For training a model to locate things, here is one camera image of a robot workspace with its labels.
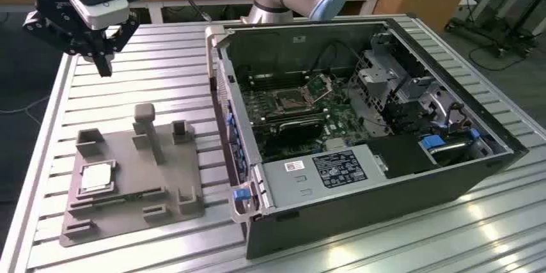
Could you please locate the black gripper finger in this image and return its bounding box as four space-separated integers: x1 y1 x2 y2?
101 17 140 77
21 10 106 78

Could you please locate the silver CPU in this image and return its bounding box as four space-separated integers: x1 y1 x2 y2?
79 163 118 191

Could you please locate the black RAM slot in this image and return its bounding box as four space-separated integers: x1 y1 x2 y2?
250 82 309 90
249 76 308 82
248 73 306 79
249 79 308 86

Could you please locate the CPU socket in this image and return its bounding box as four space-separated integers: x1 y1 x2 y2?
274 89 318 116

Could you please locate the grey parts rack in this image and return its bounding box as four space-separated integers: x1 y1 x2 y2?
57 102 205 248

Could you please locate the metal socket cover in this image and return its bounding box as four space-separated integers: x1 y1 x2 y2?
300 73 336 102

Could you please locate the black graphics card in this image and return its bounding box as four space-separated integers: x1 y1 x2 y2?
262 116 322 152

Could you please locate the green RAM stick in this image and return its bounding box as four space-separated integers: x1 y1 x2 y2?
90 195 129 206

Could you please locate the green motherboard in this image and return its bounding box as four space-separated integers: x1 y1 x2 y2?
236 68 372 164

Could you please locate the blue case latch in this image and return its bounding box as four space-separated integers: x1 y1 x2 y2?
232 188 252 204

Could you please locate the silver metal disk bay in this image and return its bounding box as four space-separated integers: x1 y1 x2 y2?
352 32 429 129

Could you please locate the small silver heat sink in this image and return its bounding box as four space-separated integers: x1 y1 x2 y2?
324 138 353 152

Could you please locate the grey power supply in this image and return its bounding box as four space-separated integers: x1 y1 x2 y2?
261 144 388 209

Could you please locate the black plastic shroud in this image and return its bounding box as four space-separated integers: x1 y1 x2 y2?
365 134 440 180

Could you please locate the black open PC case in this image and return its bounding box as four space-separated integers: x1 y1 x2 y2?
204 17 529 260

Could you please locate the blue disk carrier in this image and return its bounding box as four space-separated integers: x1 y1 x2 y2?
419 135 448 153

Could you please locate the black wheeled cart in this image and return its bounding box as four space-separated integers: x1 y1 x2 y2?
444 0 546 59

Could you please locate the white floor cable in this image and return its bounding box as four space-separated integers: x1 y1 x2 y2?
0 96 47 114

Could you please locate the black looped wire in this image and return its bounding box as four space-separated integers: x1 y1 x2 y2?
309 41 364 73

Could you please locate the coloured wire bundle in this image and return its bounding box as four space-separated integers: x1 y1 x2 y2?
441 102 471 134

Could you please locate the black floor cable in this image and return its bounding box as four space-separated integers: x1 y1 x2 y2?
467 38 525 72

